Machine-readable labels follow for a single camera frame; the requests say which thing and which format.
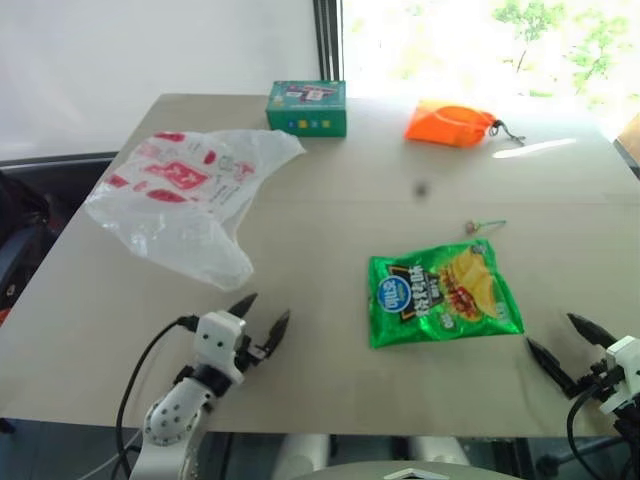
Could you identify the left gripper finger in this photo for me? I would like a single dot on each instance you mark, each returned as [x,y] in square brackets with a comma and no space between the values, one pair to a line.
[245,305]
[279,332]

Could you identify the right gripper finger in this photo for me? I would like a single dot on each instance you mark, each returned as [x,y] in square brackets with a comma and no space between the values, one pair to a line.
[592,330]
[550,364]

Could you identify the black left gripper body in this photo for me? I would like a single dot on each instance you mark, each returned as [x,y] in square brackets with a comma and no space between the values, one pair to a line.
[252,353]

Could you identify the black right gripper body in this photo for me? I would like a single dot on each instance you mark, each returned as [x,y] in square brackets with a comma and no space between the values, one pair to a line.
[596,378]

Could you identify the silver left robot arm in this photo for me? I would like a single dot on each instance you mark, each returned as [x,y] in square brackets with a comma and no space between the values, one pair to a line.
[172,410]

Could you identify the white cylinder under table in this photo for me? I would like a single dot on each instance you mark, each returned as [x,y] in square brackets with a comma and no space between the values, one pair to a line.
[302,450]
[442,450]

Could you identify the white red-printed plastic bag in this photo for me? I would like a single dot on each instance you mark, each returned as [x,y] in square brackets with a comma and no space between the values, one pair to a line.
[185,200]

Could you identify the green potato chip bag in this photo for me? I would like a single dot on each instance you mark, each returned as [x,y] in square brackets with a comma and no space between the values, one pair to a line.
[440,295]

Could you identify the small green twist tie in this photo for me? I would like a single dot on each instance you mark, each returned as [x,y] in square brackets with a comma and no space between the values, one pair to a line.
[481,226]

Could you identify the silver robot torso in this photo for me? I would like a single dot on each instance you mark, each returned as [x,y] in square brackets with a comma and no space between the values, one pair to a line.
[410,471]

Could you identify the brown cardboard box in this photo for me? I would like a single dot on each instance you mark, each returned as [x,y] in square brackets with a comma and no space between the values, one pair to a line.
[631,145]

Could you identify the green cardboard box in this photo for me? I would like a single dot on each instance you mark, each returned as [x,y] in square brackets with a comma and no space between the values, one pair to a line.
[306,112]

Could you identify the black chair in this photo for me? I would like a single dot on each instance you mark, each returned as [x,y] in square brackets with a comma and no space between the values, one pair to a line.
[30,210]

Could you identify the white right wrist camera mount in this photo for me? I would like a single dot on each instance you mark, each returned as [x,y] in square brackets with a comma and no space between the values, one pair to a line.
[625,372]

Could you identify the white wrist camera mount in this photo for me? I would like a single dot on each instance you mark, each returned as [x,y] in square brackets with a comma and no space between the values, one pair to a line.
[625,372]
[217,340]

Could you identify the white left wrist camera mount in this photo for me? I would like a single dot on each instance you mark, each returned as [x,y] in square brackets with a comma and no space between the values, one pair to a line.
[217,340]

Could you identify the dark window frame post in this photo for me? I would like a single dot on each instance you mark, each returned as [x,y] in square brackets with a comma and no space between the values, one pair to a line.
[328,40]

